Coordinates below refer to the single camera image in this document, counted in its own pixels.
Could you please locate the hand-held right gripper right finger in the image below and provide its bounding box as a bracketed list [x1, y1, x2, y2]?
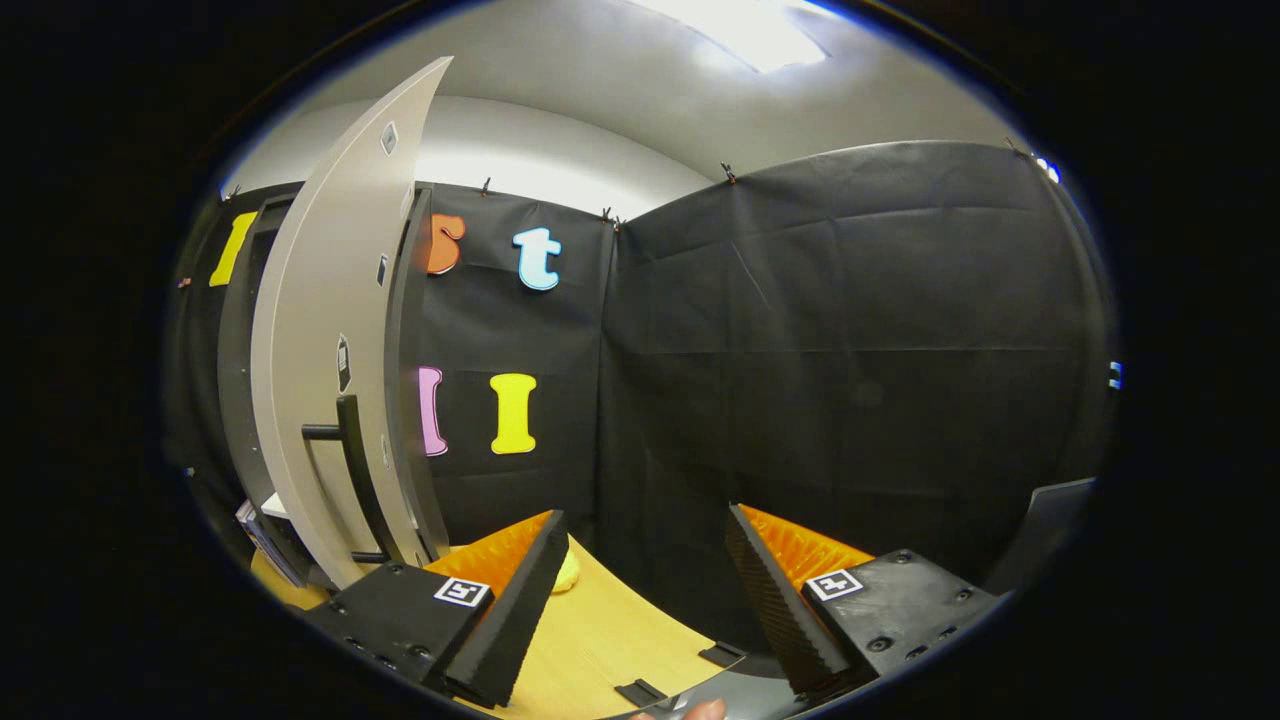
[722, 503, 1004, 701]

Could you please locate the black backdrop cloth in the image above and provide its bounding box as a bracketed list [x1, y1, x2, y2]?
[165, 140, 1119, 651]

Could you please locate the dark grey cabinet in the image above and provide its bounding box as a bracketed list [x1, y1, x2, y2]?
[215, 185, 451, 591]

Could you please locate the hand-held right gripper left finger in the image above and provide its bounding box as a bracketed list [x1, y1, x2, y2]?
[300, 510, 569, 709]

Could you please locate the black door handle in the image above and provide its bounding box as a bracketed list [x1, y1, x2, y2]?
[302, 395, 401, 566]

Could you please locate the blue-grey spine book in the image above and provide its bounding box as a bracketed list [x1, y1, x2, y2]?
[235, 500, 301, 588]

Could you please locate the yellow lumpy toy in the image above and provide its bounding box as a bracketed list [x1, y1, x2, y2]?
[550, 535, 583, 596]

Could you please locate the dark grey panel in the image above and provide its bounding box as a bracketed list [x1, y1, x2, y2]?
[985, 478, 1098, 596]

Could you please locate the white cabinet door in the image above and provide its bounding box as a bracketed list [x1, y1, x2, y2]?
[250, 57, 456, 591]

